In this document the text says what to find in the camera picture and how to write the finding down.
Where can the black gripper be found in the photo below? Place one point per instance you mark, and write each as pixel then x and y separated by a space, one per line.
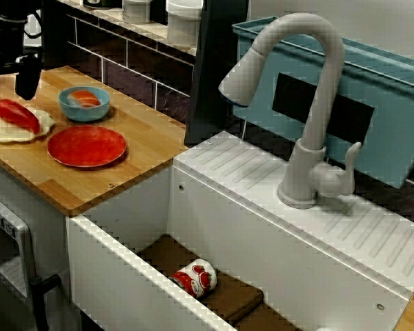
pixel 3 41

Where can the red bell pepper toy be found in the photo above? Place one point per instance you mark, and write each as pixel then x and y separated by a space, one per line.
pixel 15 113

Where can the salmon nigiri sushi toy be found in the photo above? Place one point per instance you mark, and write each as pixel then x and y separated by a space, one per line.
pixel 84 98

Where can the light blue bowl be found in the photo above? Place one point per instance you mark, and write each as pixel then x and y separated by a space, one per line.
pixel 83 114

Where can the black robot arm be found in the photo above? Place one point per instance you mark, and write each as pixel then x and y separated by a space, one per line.
pixel 3 7

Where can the cream scalloped plate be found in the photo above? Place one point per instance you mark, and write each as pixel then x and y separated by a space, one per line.
pixel 0 132

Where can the red round plate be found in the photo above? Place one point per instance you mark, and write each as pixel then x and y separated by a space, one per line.
pixel 86 146

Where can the dark jar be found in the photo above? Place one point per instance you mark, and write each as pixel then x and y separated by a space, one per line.
pixel 93 2

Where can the white labelled jar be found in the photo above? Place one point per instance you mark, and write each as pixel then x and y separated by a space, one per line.
pixel 134 12

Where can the gray oven door panel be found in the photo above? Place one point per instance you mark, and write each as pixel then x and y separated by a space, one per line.
pixel 17 241

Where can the large white canister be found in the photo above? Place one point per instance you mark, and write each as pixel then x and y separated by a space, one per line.
pixel 183 27

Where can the black upright panel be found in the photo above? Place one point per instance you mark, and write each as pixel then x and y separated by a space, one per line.
pixel 214 69

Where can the tomato print can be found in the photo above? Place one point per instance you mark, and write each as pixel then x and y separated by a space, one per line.
pixel 196 277

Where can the white toy sink unit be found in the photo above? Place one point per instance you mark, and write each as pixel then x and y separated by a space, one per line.
pixel 262 241

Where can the brown folded cloth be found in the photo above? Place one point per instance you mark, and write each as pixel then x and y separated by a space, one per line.
pixel 234 300

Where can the gray toy faucet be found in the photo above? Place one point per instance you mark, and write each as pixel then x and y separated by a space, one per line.
pixel 331 69

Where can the black tape patch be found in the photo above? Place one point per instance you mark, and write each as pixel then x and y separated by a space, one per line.
pixel 352 117

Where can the teal plastic bin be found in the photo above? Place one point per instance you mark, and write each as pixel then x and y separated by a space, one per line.
pixel 393 103

